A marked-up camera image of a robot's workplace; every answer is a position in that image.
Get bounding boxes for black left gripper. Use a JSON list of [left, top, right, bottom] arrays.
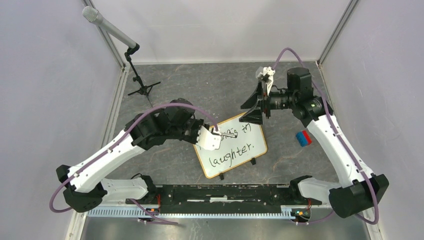
[[168, 118, 210, 146]]

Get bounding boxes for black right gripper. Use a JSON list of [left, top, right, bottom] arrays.
[[238, 79, 296, 126]]

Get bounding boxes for yellow framed whiteboard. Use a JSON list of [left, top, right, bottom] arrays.
[[193, 113, 268, 179]]

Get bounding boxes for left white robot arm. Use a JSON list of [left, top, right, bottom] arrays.
[[56, 98, 219, 213]]

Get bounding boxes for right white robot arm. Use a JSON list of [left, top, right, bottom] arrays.
[[240, 67, 389, 218]]

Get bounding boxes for blue red whiteboard eraser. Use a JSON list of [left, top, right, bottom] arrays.
[[295, 130, 312, 147]]

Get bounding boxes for black microphone stand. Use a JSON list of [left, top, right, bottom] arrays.
[[124, 43, 161, 107]]

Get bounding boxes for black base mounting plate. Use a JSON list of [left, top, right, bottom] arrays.
[[137, 184, 309, 214]]

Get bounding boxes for grey microphone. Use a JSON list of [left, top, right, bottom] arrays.
[[82, 6, 140, 49]]

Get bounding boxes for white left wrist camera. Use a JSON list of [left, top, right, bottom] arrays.
[[195, 125, 222, 151]]

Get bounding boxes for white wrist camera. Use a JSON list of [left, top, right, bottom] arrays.
[[255, 66, 276, 96], [195, 125, 222, 151]]

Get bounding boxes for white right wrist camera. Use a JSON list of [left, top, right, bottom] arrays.
[[255, 66, 276, 96]]

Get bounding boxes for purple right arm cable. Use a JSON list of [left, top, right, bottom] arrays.
[[273, 47, 380, 226]]

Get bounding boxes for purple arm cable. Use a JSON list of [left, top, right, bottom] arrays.
[[48, 102, 220, 226], [273, 47, 380, 226]]

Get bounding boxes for slotted cable duct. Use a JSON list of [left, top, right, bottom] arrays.
[[86, 206, 294, 220]]

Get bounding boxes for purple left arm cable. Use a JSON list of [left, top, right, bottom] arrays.
[[48, 102, 220, 226]]

